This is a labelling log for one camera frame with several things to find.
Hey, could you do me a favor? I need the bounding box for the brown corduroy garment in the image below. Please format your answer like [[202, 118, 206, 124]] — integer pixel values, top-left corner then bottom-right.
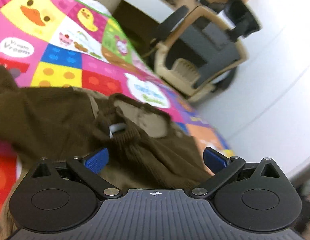
[[0, 64, 213, 240]]

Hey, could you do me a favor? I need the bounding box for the beige mesh office chair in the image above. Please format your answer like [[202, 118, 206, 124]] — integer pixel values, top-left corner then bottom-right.
[[143, 0, 261, 102]]

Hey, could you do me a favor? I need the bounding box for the colourful cartoon play blanket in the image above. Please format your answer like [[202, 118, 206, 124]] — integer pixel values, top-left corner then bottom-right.
[[0, 0, 236, 240]]

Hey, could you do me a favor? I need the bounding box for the white bed sheet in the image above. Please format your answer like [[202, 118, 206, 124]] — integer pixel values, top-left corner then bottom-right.
[[78, 0, 111, 16]]

